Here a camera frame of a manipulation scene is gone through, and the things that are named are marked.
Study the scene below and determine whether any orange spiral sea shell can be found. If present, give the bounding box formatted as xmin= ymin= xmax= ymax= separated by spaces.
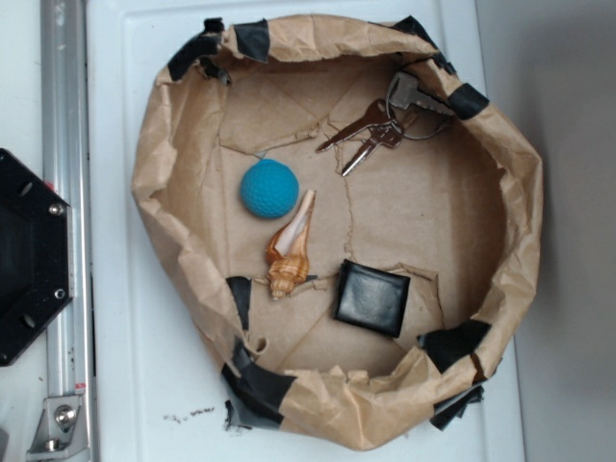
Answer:
xmin=266 ymin=190 xmax=316 ymax=299

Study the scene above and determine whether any brown paper bag bin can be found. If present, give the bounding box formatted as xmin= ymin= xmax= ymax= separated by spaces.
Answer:
xmin=132 ymin=14 xmax=543 ymax=450

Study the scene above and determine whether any blue dimpled golf ball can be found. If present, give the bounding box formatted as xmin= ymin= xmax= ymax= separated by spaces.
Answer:
xmin=240 ymin=159 xmax=299 ymax=218

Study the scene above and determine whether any black leather wallet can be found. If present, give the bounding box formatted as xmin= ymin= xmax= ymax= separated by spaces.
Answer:
xmin=334 ymin=260 xmax=411 ymax=338

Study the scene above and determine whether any short silver key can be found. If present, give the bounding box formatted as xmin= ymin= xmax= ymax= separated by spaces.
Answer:
xmin=342 ymin=125 xmax=403 ymax=177

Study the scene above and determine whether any long silver key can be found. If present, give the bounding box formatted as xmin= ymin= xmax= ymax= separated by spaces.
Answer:
xmin=316 ymin=99 xmax=392 ymax=152

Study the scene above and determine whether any large square-head silver key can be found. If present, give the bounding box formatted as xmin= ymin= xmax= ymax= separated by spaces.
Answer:
xmin=386 ymin=71 xmax=455 ymax=116

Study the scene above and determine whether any white plastic tray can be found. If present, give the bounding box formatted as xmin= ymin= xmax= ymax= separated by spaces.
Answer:
xmin=86 ymin=1 xmax=525 ymax=461

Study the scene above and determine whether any thin metal key ring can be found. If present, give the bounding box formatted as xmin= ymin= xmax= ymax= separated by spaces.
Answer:
xmin=397 ymin=111 xmax=453 ymax=143

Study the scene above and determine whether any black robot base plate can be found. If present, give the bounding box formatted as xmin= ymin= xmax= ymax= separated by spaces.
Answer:
xmin=1 ymin=149 xmax=72 ymax=367

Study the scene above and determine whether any aluminium extrusion rail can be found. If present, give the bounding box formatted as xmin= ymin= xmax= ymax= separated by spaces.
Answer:
xmin=40 ymin=1 xmax=98 ymax=461

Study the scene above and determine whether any metal corner bracket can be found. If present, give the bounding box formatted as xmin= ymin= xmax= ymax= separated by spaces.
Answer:
xmin=26 ymin=395 xmax=91 ymax=461

